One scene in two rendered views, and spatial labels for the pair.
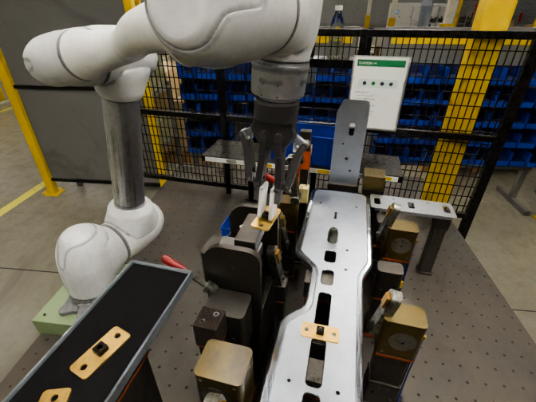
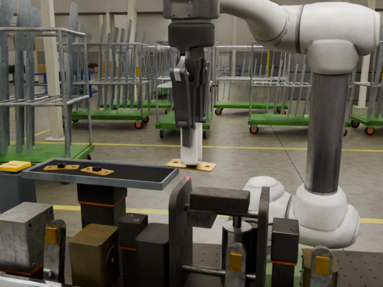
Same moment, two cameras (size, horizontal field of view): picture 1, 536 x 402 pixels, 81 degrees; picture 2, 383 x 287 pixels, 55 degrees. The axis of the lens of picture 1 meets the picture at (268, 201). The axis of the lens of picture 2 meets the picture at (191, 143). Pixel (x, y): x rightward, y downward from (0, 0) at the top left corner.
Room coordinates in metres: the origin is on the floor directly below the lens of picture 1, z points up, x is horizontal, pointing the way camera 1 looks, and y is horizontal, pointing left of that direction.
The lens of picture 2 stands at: (0.53, -0.64, 1.43)
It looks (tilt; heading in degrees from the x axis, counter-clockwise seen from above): 13 degrees down; 90
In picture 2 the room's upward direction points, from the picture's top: straight up
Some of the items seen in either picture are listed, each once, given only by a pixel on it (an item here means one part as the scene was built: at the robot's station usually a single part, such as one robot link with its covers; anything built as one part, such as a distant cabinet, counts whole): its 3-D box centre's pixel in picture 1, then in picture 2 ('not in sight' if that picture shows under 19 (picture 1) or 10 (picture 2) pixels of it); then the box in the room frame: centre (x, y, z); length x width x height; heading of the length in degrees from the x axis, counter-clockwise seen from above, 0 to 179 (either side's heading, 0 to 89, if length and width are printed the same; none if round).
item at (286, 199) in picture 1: (283, 238); not in sight; (0.94, -0.06, 0.87); 0.10 x 0.07 x 0.35; 76
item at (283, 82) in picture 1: (278, 79); (191, 3); (0.53, -0.02, 1.52); 0.09 x 0.09 x 0.06
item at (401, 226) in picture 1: (395, 267); not in sight; (0.79, -0.43, 0.87); 0.12 x 0.07 x 0.35; 76
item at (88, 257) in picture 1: (88, 256); (263, 208); (0.79, 0.59, 0.92); 0.18 x 0.16 x 0.22; 154
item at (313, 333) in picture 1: (320, 330); not in sight; (0.44, -0.12, 1.01); 0.08 x 0.04 x 0.01; 76
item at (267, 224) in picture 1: (266, 215); (191, 162); (0.53, 0.00, 1.26); 0.08 x 0.04 x 0.01; 160
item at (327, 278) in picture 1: (322, 314); not in sight; (0.62, -0.16, 0.84); 0.12 x 0.05 x 0.29; 76
